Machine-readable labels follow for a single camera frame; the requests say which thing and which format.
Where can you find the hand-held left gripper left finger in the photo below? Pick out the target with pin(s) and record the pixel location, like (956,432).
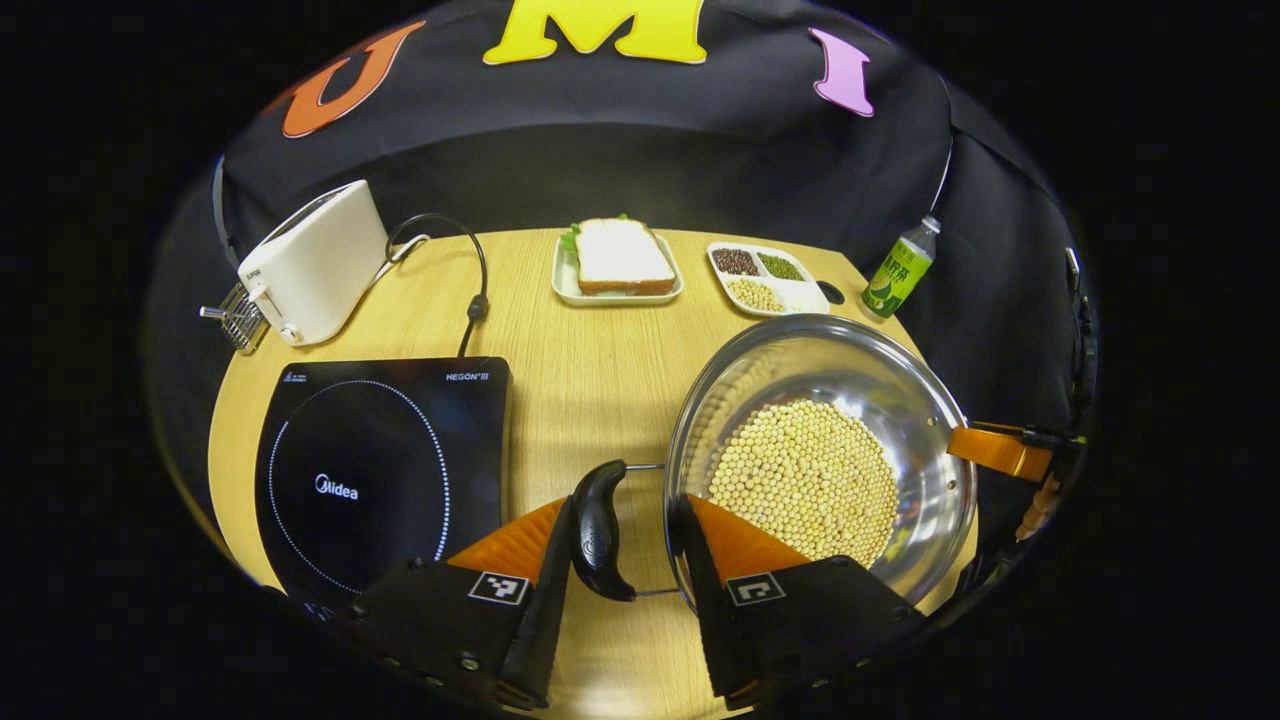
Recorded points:
(545,630)

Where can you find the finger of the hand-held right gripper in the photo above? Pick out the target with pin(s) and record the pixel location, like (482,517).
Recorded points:
(1000,452)

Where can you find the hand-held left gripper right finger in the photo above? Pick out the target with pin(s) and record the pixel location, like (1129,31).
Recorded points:
(712,620)

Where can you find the black induction cooktop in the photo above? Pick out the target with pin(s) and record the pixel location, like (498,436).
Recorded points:
(380,470)

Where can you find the pile of soybeans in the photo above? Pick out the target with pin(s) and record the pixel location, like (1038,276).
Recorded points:
(810,480)

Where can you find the green drink bottle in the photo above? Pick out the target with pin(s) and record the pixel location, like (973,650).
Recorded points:
(898,275)

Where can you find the white divided bean dish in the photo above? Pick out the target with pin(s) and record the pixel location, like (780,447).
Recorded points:
(770,280)

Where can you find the white rectangular plate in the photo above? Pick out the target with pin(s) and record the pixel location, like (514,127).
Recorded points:
(565,285)

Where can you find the sandwich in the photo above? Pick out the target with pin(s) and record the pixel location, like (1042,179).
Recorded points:
(622,255)

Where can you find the white toaster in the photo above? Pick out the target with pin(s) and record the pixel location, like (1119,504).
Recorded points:
(320,265)

